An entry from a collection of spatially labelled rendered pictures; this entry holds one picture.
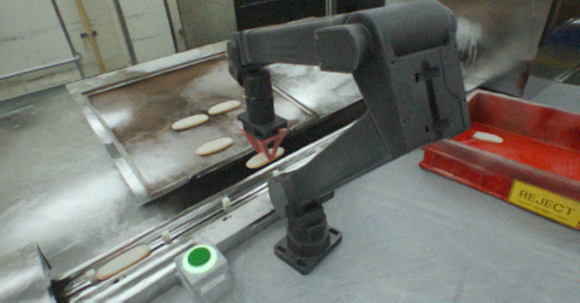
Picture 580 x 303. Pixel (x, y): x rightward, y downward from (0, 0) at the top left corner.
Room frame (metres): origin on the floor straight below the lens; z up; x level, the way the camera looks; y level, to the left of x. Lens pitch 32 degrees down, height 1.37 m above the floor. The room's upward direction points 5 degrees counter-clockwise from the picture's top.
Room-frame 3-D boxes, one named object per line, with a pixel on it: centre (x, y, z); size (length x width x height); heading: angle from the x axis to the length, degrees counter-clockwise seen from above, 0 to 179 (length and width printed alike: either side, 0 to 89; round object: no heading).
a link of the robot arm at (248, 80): (0.66, 0.04, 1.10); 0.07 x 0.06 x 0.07; 23
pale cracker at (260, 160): (0.65, 0.04, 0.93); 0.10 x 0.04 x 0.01; 126
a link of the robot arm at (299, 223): (0.50, -0.02, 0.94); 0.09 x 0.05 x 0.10; 23
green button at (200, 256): (0.41, 0.15, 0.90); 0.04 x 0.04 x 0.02
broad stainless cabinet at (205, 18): (3.51, -0.23, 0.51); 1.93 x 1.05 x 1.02; 126
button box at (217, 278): (0.41, 0.16, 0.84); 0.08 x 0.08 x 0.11; 36
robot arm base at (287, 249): (0.48, -0.04, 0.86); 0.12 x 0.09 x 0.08; 134
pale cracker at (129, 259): (0.45, 0.31, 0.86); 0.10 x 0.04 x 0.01; 126
